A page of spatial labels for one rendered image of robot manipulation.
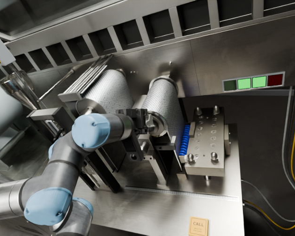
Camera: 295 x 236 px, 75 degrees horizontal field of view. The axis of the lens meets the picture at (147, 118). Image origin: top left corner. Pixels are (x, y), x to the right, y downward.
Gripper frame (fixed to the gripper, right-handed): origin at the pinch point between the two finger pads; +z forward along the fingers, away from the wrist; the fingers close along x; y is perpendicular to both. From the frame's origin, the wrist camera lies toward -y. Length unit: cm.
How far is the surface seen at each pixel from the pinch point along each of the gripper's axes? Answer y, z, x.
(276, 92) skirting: 25, 220, -78
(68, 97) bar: 14.4, -10.5, 29.4
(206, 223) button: -37.6, 8.0, -17.6
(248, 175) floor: -55, 131, -38
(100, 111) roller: 8.3, -0.9, 21.9
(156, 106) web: 8.2, 3.9, -1.9
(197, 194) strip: -31.4, 19.2, -12.5
